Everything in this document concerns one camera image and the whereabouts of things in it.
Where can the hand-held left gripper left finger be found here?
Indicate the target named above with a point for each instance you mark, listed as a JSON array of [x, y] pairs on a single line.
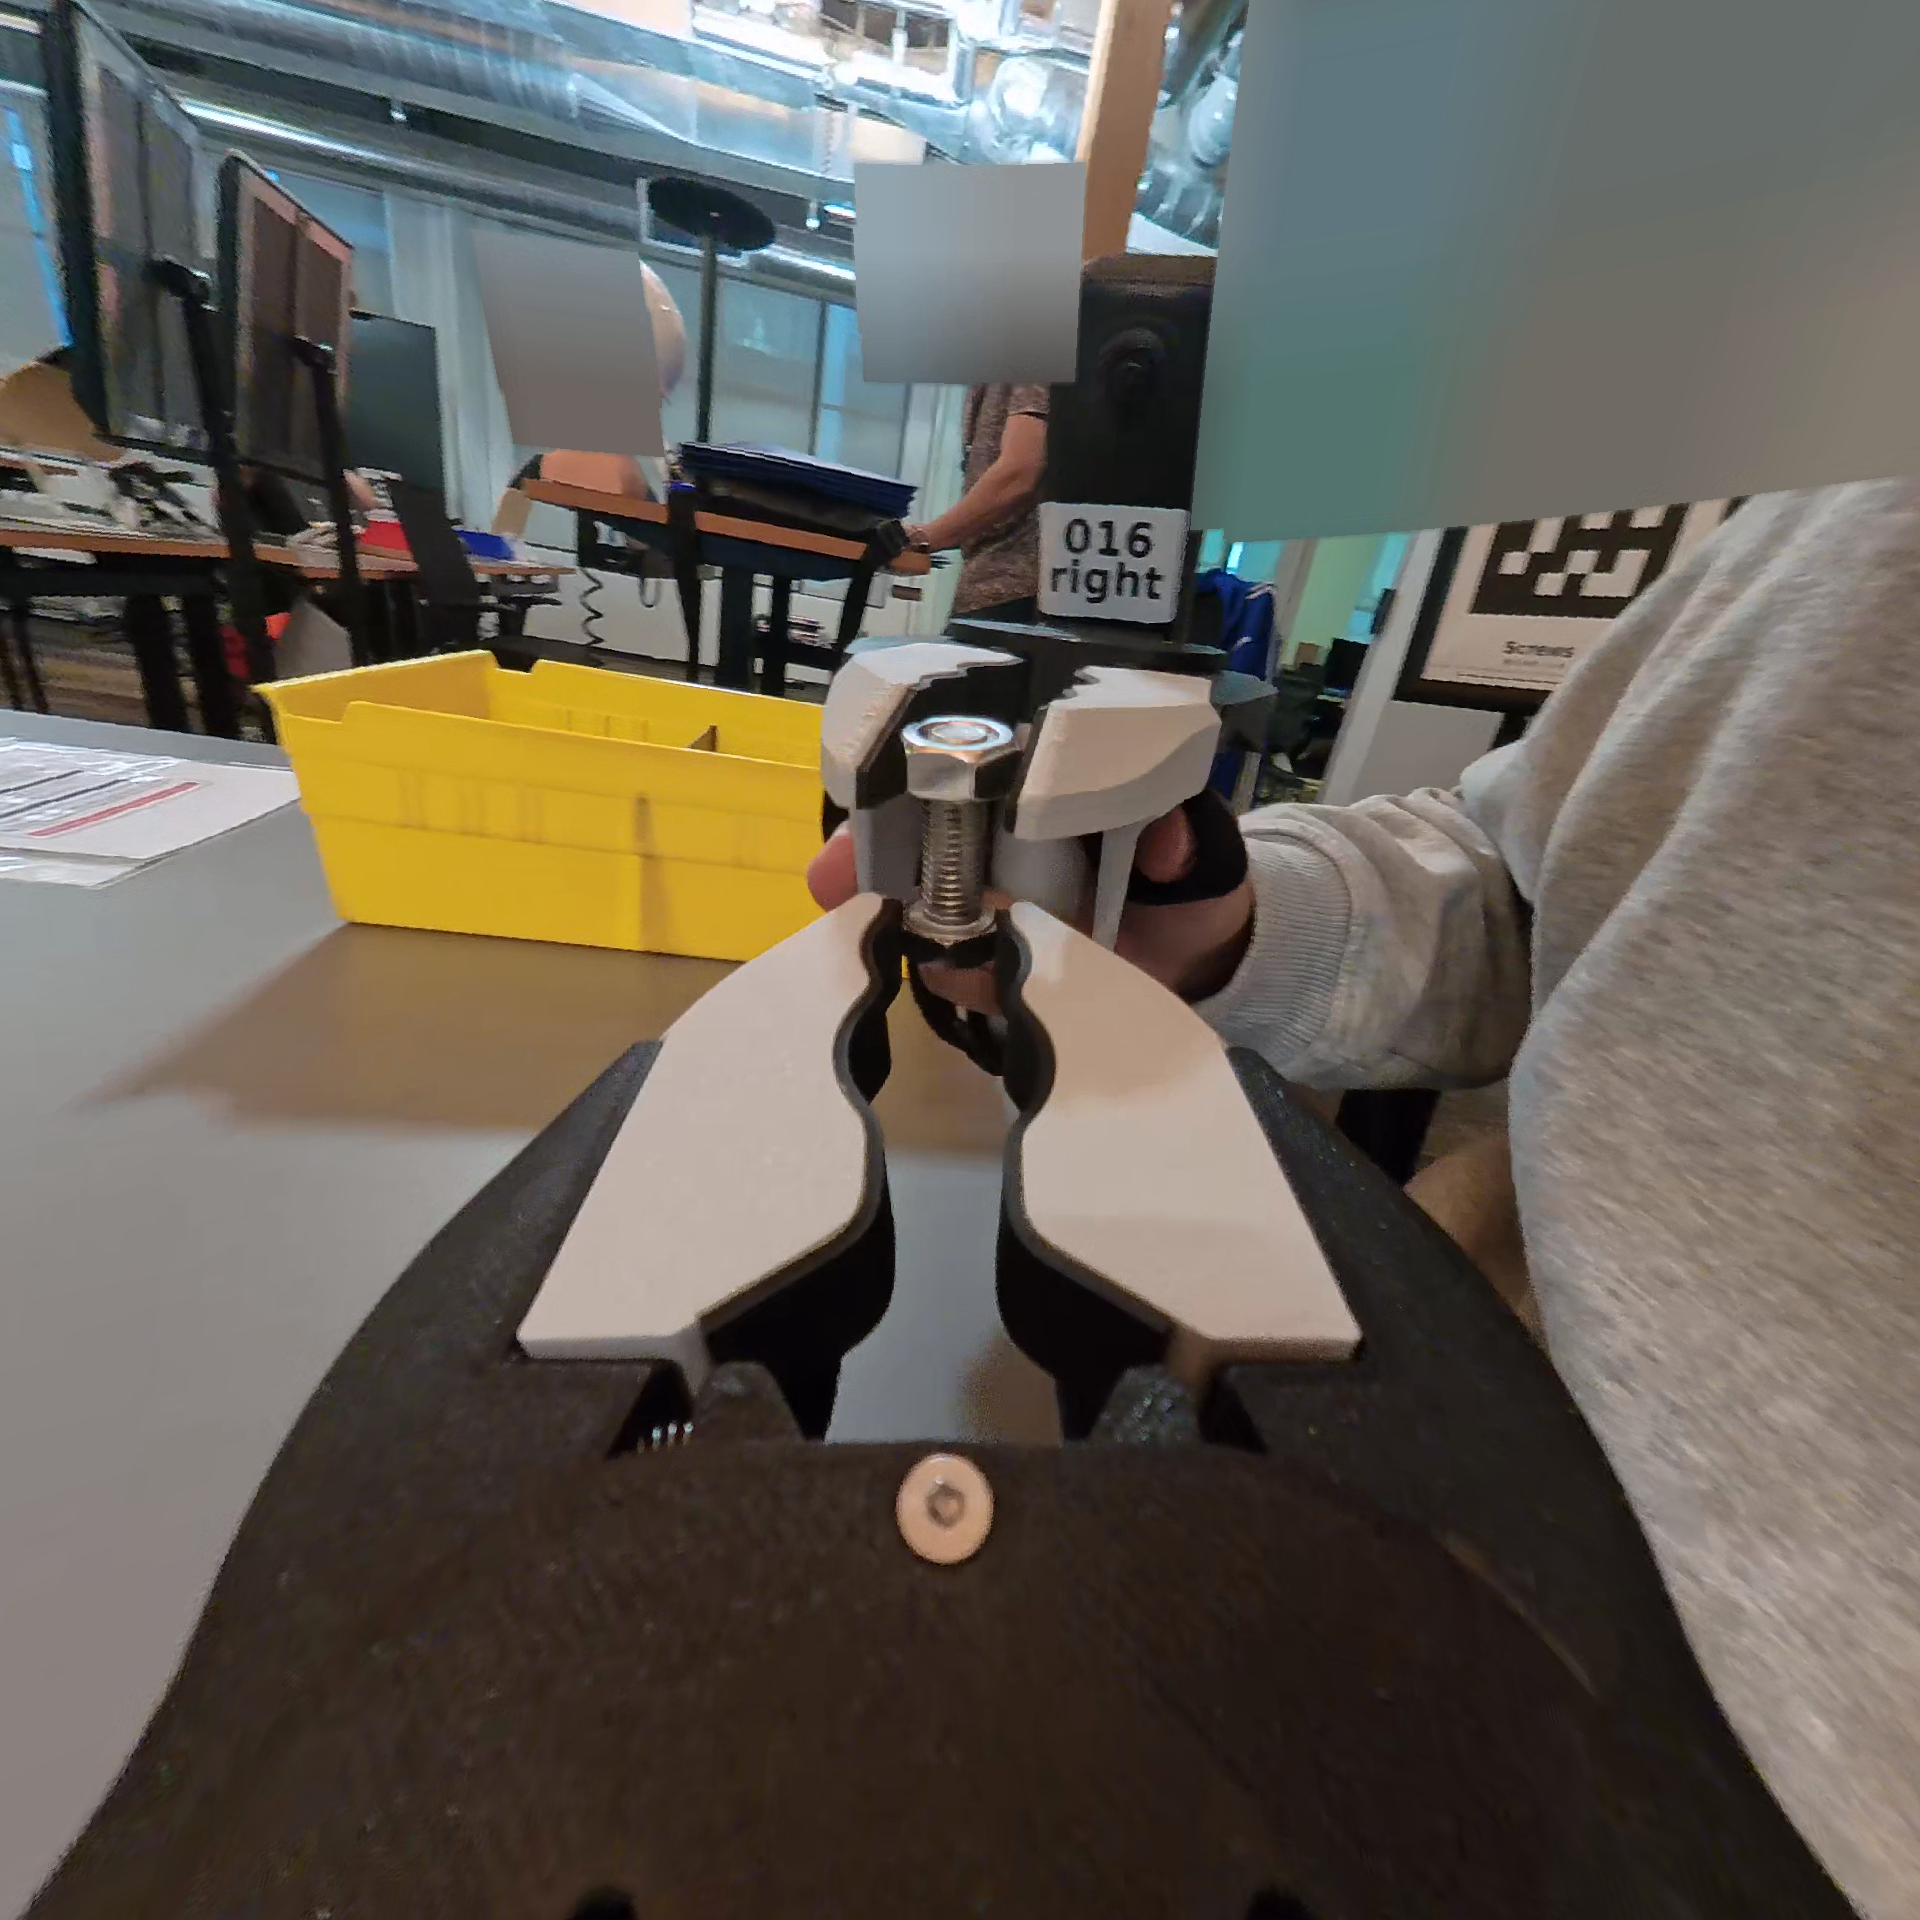
[[722, 1140]]

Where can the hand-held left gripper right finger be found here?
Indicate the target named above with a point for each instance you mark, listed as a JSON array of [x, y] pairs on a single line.
[[1172, 1155]]

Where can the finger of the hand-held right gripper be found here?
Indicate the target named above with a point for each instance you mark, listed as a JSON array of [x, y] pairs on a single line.
[[863, 720], [1125, 743]]

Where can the steel hex nut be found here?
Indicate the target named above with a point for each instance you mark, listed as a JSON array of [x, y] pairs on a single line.
[[962, 774]]

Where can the steel hex bolt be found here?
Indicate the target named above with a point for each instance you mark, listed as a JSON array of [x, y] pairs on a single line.
[[957, 856]]

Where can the person's right forearm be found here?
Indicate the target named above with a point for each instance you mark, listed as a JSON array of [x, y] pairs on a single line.
[[1501, 900]]

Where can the wooden standing desk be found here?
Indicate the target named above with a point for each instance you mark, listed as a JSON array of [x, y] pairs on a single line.
[[629, 507]]

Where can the grey desk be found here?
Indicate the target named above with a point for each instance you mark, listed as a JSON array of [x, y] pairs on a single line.
[[301, 1124]]

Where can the long wooden office desk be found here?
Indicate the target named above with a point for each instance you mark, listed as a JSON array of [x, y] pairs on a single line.
[[149, 539]]

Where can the person's right hand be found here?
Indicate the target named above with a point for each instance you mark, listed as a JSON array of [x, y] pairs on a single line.
[[1208, 944]]

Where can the blue striped jacket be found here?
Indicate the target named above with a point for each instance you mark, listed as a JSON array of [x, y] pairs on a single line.
[[1238, 616]]

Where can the wooden pillar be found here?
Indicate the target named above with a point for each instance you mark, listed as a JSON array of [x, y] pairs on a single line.
[[1125, 119]]

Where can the yellow plastic bin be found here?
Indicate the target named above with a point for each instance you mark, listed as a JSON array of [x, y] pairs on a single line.
[[452, 839]]

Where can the black office chair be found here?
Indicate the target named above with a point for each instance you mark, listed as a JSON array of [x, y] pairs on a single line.
[[443, 570]]

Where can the black white marker poster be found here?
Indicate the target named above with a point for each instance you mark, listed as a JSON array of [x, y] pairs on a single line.
[[1559, 599]]

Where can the black floor lamp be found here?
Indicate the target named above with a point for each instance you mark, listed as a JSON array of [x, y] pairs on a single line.
[[709, 210]]

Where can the black desktop monitor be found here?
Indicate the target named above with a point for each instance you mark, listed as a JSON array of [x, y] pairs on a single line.
[[398, 406]]

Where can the person's grey sweatshirt torso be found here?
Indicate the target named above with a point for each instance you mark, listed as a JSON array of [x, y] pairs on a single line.
[[1724, 1425]]

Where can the large black monitor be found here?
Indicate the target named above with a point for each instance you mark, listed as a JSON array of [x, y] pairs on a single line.
[[285, 330], [143, 224]]

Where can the laminated instruction sheet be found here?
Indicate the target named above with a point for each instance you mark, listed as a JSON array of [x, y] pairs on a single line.
[[107, 809]]

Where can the silver ventilation duct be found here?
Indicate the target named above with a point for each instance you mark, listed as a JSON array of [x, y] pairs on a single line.
[[600, 89]]

